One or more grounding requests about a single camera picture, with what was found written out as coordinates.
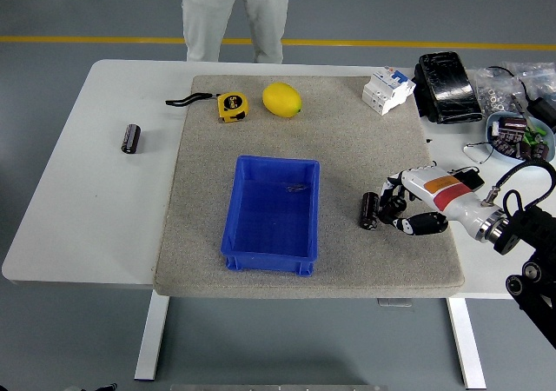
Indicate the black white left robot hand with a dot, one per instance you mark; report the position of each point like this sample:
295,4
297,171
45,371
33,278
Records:
93,387

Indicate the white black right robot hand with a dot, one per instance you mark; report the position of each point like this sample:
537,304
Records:
443,191

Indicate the dark brown cylindrical battery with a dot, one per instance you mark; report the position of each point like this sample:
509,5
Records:
394,210
540,152
524,151
506,144
369,210
131,139
512,126

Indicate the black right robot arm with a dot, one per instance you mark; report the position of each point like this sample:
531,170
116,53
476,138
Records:
530,234

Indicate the blue plastic box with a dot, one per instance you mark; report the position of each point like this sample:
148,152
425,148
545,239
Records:
271,230

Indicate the person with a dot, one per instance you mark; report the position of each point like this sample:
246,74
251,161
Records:
204,17

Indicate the white table leg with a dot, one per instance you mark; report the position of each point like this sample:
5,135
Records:
467,343
152,339

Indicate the grey-brown mat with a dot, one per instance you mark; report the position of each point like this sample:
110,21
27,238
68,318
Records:
347,156

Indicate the black glossy pouch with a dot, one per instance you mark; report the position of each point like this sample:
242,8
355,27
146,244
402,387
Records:
449,89

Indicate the green small parts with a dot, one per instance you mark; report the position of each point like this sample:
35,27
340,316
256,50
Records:
533,135

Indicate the clear bag of washers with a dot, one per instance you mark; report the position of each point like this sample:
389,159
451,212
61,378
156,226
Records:
495,93

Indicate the white circuit breaker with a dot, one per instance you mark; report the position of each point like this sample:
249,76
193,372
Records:
386,91

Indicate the light blue bowl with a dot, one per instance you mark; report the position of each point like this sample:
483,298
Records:
549,139

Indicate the yellow lemon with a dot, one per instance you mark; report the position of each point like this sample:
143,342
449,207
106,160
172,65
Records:
281,99

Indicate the black power adapter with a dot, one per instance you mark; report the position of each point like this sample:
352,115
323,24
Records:
543,110

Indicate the yellow tape measure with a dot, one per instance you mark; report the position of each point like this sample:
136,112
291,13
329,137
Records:
232,106

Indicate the clear plastic bag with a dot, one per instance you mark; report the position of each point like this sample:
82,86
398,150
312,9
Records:
540,76

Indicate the grey under-table bracket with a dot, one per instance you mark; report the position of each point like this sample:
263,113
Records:
394,302

